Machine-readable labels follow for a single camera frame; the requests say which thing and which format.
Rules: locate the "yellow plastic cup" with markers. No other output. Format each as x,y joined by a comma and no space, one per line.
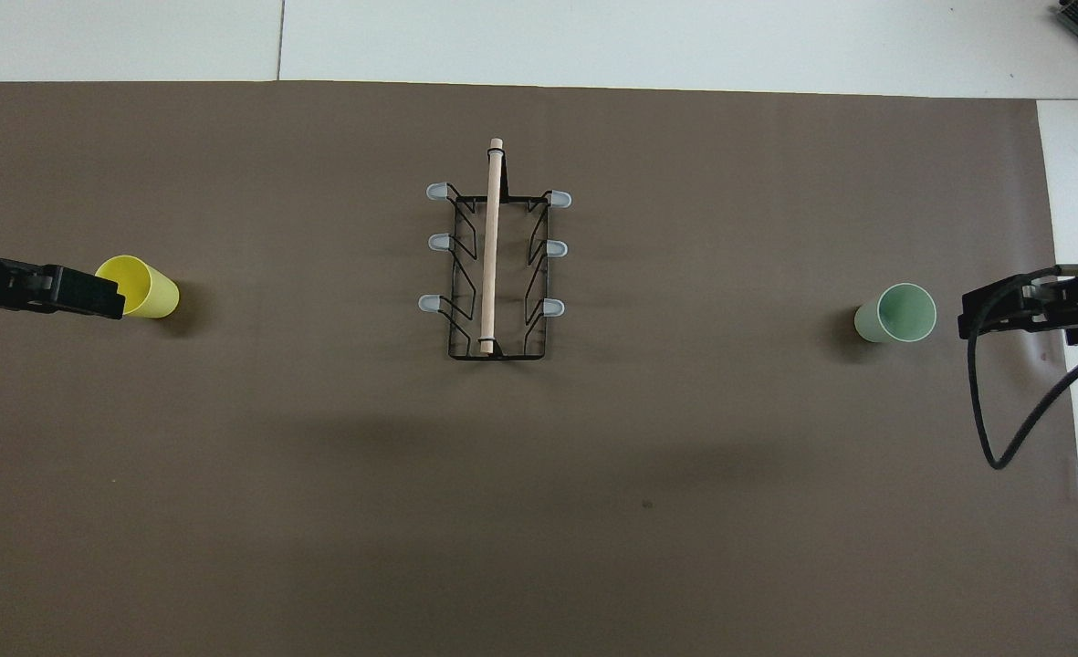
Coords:
151,292

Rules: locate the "pale green plastic cup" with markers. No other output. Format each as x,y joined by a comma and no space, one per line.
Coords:
904,313

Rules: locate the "brown table mat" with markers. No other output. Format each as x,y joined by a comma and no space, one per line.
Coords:
319,456

